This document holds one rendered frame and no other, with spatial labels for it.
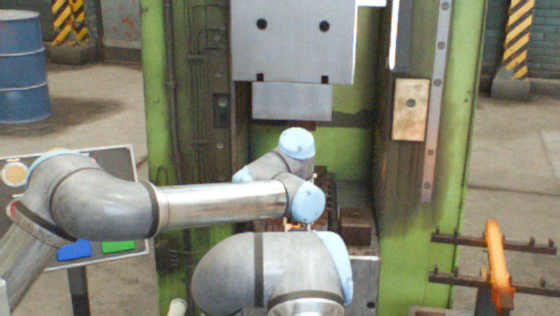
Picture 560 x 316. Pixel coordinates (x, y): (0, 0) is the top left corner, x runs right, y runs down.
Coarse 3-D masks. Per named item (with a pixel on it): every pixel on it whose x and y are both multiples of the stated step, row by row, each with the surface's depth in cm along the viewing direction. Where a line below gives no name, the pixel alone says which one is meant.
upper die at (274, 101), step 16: (256, 96) 163; (272, 96) 163; (288, 96) 163; (304, 96) 163; (320, 96) 163; (256, 112) 164; (272, 112) 164; (288, 112) 164; (304, 112) 164; (320, 112) 164
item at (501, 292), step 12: (492, 228) 170; (492, 240) 164; (492, 252) 158; (492, 264) 153; (504, 264) 152; (492, 276) 151; (504, 276) 147; (492, 288) 142; (504, 288) 140; (492, 300) 142; (504, 300) 136; (504, 312) 134
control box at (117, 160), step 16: (128, 144) 164; (0, 160) 152; (16, 160) 153; (32, 160) 155; (96, 160) 160; (112, 160) 162; (128, 160) 163; (0, 176) 152; (128, 176) 163; (0, 192) 151; (16, 192) 152; (0, 208) 151; (0, 224) 150; (144, 240) 162; (96, 256) 157; (112, 256) 158; (128, 256) 160; (48, 272) 159
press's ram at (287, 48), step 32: (256, 0) 154; (288, 0) 154; (320, 0) 154; (352, 0) 154; (384, 0) 173; (256, 32) 157; (288, 32) 157; (320, 32) 157; (352, 32) 157; (256, 64) 160; (288, 64) 160; (320, 64) 160; (352, 64) 160
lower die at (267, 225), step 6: (318, 168) 212; (324, 168) 212; (318, 174) 207; (324, 174) 207; (318, 180) 202; (324, 180) 202; (318, 186) 198; (324, 186) 198; (324, 192) 193; (324, 210) 181; (324, 216) 178; (258, 222) 176; (264, 222) 176; (270, 222) 176; (276, 222) 176; (318, 222) 176; (324, 222) 176; (258, 228) 176; (264, 228) 176; (270, 228) 176; (276, 228) 176; (282, 228) 176; (312, 228) 176; (318, 228) 176; (324, 228) 176
